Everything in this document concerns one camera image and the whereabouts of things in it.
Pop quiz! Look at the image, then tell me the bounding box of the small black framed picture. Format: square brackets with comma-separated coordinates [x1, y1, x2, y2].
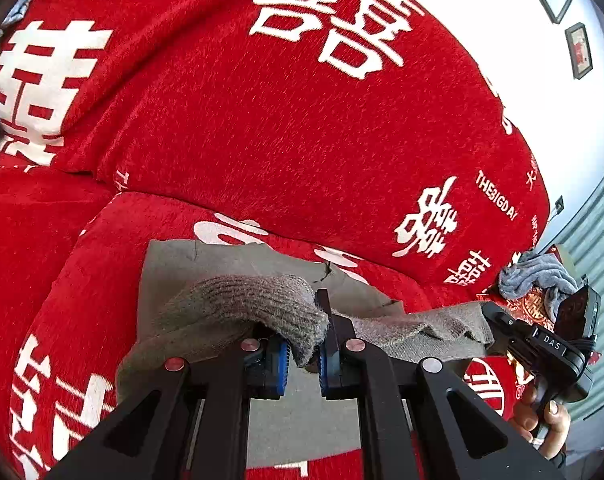
[564, 22, 594, 80]

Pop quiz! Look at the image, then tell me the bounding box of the person's right hand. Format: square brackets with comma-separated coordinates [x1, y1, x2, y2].
[509, 380, 571, 461]

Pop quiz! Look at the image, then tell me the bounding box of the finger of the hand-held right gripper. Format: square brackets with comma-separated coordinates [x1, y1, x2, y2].
[481, 301, 525, 342]

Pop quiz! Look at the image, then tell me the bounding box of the grey pleated curtain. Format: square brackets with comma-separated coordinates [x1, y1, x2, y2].
[537, 152, 604, 451]

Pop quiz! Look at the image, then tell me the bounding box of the light grey quilted garment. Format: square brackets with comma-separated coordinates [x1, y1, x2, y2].
[2, 0, 35, 28]

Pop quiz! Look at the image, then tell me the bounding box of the grey-blue fleece towel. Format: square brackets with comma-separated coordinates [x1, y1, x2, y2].
[498, 250, 580, 321]

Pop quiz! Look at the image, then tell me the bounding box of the red printed sofa cover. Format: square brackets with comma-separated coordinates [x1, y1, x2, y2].
[0, 0, 553, 480]

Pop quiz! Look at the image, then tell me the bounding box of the grey knit sweater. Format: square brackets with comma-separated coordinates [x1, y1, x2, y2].
[116, 239, 495, 468]

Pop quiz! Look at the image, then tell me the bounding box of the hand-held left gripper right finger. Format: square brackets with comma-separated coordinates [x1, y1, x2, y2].
[314, 288, 565, 480]

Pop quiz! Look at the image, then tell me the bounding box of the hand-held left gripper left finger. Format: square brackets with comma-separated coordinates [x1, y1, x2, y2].
[44, 335, 289, 480]

